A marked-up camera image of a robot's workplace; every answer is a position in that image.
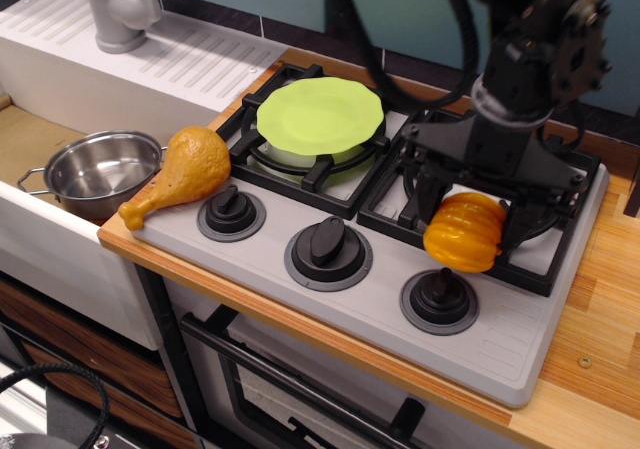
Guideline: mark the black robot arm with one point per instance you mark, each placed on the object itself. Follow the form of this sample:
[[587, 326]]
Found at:
[[522, 60]]

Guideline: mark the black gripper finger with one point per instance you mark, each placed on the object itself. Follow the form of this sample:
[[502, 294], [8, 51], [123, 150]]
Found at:
[[432, 184], [521, 219]]

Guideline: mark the black left burner grate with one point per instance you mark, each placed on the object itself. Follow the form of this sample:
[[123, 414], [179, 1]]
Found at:
[[305, 186]]

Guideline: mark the grey toy faucet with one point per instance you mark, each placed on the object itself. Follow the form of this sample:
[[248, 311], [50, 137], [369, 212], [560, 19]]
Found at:
[[121, 24]]

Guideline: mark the orange toy pumpkin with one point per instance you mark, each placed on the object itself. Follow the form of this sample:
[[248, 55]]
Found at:
[[466, 232]]

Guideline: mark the light green plate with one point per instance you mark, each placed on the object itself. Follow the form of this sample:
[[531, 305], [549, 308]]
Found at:
[[319, 116]]

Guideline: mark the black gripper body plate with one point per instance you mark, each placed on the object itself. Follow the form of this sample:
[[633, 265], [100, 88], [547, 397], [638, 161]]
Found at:
[[484, 156]]

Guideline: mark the small steel pot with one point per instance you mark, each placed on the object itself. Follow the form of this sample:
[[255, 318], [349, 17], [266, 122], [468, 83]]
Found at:
[[91, 177]]

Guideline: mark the white toy sink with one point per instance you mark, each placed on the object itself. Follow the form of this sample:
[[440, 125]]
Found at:
[[61, 84]]

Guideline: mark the black stove knob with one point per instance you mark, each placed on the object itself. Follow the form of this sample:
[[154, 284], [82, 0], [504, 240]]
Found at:
[[329, 256], [439, 302], [231, 216]]

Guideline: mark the toy oven door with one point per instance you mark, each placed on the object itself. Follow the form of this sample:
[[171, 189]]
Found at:
[[279, 392]]

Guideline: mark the black right stove knob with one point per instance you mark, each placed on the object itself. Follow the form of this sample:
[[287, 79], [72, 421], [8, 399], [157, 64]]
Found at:
[[439, 302]]

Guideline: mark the black left stove knob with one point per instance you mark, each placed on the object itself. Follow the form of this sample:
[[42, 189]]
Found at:
[[231, 216]]

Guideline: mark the toy chicken drumstick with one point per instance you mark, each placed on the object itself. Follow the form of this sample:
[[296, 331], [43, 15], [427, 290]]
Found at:
[[197, 163]]

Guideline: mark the wooden drawer fronts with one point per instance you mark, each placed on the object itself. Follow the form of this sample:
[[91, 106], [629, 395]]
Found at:
[[142, 399]]

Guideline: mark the grey toy stove top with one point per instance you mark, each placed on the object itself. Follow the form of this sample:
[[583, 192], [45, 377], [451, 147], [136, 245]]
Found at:
[[500, 356]]

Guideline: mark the black middle stove knob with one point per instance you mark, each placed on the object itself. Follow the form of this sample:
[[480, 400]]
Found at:
[[329, 256]]

